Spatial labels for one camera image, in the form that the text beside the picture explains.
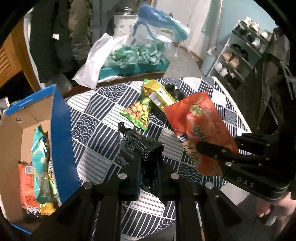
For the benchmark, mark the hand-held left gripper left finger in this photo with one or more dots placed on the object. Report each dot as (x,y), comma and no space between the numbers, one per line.
(133,185)

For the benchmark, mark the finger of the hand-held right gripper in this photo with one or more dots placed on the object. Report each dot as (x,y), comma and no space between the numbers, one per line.
(254,141)
(217,151)

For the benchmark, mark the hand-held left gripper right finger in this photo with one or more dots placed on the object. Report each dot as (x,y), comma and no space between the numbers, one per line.
(175,185)

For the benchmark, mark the large orange-red snack packet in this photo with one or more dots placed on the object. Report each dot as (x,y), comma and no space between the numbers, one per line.
(203,120)

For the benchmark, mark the glossy black snack packet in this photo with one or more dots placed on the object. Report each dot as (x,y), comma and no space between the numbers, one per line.
(138,143)

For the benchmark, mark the blue cardboard box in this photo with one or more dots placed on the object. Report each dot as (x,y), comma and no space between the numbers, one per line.
(62,129)

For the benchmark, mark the teal snack packet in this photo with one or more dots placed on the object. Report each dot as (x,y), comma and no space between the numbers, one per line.
(38,153)

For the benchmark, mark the orange snack packet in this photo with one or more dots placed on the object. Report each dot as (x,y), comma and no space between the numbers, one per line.
(26,192)

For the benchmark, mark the person's right hand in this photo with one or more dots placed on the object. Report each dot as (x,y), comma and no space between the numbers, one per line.
(284,206)

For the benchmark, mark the navy patterned tablecloth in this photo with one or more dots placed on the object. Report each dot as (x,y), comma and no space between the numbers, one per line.
(97,129)

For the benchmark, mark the small black snack packet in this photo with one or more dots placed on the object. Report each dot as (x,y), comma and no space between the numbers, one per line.
(173,92)

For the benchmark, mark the green pea snack packet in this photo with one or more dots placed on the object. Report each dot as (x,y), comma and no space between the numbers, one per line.
(138,111)

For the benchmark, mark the dark camouflage jacket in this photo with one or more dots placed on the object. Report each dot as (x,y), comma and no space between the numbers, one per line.
(275,69)

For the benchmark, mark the group of shoes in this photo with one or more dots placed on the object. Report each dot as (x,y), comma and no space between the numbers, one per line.
(233,60)

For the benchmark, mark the long yellow snack packet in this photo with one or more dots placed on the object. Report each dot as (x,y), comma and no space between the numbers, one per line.
(157,92)

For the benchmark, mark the light blue bin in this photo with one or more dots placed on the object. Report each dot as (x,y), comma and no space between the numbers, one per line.
(208,64)

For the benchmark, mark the grey shoe rack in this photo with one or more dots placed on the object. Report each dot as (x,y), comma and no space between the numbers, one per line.
(227,44)

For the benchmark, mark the teal box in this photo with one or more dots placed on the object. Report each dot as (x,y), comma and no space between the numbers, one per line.
(115,71)

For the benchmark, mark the green tissue paper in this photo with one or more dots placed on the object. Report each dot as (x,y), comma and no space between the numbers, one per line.
(124,54)

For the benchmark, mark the blue and white plastic bag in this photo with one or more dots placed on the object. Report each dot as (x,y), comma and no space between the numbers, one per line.
(159,30)

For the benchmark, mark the white bin with metal lid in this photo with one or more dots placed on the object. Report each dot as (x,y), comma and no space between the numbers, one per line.
(122,23)

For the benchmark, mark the black hanging coat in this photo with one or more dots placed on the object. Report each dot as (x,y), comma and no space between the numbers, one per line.
(50,46)

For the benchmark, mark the olive hanging jacket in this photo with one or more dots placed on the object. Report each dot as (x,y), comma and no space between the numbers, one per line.
(81,27)

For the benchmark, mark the blue-grey hanging coat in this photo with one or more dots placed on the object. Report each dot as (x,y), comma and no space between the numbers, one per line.
(101,14)

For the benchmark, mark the wooden louvred wardrobe door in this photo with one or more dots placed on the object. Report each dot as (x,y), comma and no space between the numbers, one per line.
(13,58)

